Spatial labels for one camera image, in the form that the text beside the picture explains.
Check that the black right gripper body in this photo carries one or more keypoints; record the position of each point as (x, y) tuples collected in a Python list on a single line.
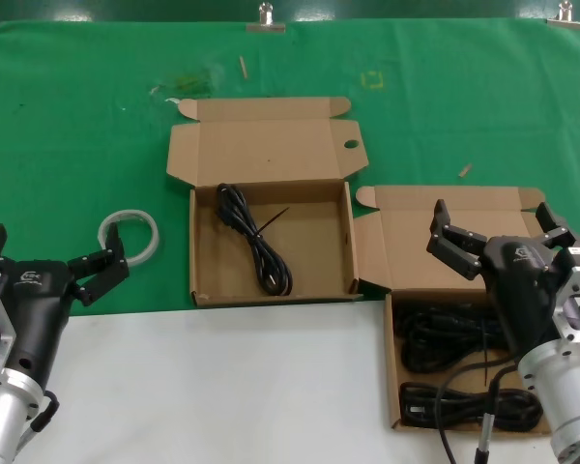
[(522, 290)]

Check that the green table cloth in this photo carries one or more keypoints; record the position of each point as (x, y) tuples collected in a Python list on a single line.
[(77, 145)]

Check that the silver binder clip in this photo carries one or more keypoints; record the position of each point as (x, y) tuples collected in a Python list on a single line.
[(266, 28), (566, 23)]

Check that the brown cardboard box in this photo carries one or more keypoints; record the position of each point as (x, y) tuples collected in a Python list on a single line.
[(309, 251), (406, 241)]

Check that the white tape roll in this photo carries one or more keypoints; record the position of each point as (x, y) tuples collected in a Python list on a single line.
[(154, 236)]

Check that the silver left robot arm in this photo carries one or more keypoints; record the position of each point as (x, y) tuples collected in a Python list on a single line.
[(5, 415)]

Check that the clear plastic bag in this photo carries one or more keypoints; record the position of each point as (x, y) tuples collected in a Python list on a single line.
[(191, 82)]

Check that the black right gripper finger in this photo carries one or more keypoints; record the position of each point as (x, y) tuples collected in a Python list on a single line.
[(563, 237), (454, 249)]

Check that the short wooden piece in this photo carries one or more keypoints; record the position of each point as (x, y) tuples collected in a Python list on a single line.
[(465, 170)]

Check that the thin wooden stick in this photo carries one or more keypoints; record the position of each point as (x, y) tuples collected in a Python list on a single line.
[(243, 67)]

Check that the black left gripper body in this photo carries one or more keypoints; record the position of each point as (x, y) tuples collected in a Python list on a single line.
[(34, 309)]

